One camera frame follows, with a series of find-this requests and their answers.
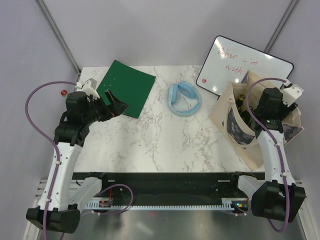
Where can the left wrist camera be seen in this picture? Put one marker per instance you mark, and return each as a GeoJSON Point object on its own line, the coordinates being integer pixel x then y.
{"type": "Point", "coordinates": [88, 87]}

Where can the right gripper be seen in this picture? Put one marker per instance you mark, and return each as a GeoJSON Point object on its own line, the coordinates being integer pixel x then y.
{"type": "Point", "coordinates": [285, 110]}

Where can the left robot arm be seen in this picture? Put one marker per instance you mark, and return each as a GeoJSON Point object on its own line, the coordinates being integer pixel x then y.
{"type": "Point", "coordinates": [59, 210]}

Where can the small whiteboard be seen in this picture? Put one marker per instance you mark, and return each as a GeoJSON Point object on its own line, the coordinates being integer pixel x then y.
{"type": "Point", "coordinates": [229, 61]}

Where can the white cable duct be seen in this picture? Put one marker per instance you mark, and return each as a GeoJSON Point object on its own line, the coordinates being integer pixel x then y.
{"type": "Point", "coordinates": [97, 204]}

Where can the red capped clear bottle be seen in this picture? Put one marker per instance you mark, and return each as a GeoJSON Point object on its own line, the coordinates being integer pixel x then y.
{"type": "Point", "coordinates": [64, 93]}

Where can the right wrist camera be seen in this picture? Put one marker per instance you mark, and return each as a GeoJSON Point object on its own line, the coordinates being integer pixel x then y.
{"type": "Point", "coordinates": [290, 93]}

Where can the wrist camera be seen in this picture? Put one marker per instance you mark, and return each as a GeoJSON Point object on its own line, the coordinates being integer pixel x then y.
{"type": "Point", "coordinates": [88, 87]}
{"type": "Point", "coordinates": [290, 93]}

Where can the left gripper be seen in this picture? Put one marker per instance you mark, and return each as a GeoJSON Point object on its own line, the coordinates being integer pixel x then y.
{"type": "Point", "coordinates": [118, 107]}

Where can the beige canvas bag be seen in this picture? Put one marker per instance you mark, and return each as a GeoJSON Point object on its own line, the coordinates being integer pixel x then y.
{"type": "Point", "coordinates": [235, 130]}

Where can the green ring binder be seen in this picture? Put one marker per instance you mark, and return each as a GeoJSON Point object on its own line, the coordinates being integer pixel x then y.
{"type": "Point", "coordinates": [127, 84]}

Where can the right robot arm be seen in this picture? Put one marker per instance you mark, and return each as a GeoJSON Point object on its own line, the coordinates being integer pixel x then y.
{"type": "Point", "coordinates": [278, 198]}

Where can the blue headphones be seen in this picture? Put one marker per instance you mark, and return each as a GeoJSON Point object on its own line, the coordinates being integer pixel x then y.
{"type": "Point", "coordinates": [180, 93]}

